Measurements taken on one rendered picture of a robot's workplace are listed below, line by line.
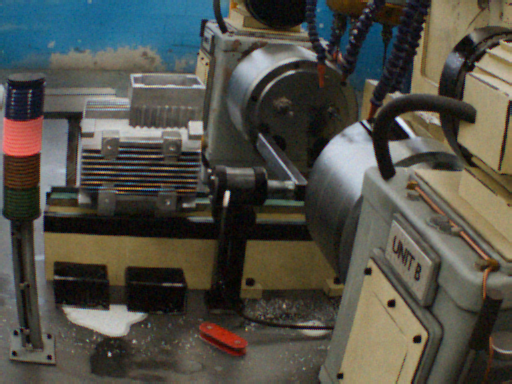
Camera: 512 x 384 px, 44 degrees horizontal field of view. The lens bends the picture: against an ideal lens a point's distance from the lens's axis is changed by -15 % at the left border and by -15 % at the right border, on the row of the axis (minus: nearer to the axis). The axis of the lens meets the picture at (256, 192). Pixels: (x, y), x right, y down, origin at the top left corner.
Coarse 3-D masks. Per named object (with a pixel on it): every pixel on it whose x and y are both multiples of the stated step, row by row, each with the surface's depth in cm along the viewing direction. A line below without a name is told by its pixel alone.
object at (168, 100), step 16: (144, 80) 119; (160, 80) 120; (176, 80) 121; (192, 80) 120; (128, 96) 118; (144, 96) 111; (160, 96) 112; (176, 96) 112; (192, 96) 113; (144, 112) 112; (160, 112) 112; (176, 112) 113; (192, 112) 114
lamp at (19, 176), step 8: (40, 152) 84; (8, 160) 82; (16, 160) 81; (24, 160) 82; (32, 160) 83; (40, 160) 85; (8, 168) 82; (16, 168) 82; (24, 168) 82; (32, 168) 83; (40, 168) 86; (8, 176) 82; (16, 176) 82; (24, 176) 82; (32, 176) 83; (40, 176) 86; (8, 184) 83; (16, 184) 82; (24, 184) 83; (32, 184) 84
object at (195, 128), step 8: (88, 120) 109; (88, 128) 108; (192, 128) 113; (200, 128) 113; (88, 136) 109; (192, 136) 113; (200, 136) 113; (80, 200) 112; (88, 200) 113; (184, 200) 117; (192, 200) 117; (88, 208) 114; (184, 208) 117; (192, 208) 117
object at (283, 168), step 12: (264, 144) 129; (276, 144) 128; (264, 156) 129; (276, 156) 122; (276, 168) 121; (288, 168) 117; (288, 180) 115; (300, 180) 112; (288, 192) 112; (300, 192) 111
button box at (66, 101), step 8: (72, 88) 133; (96, 88) 134; (104, 88) 134; (48, 96) 131; (56, 96) 131; (64, 96) 132; (72, 96) 132; (80, 96) 133; (88, 96) 133; (96, 96) 134; (104, 96) 134; (112, 96) 135; (48, 104) 131; (56, 104) 131; (64, 104) 132; (72, 104) 132; (80, 104) 133; (48, 112) 131; (56, 112) 131; (64, 112) 132; (72, 112) 132; (80, 112) 133
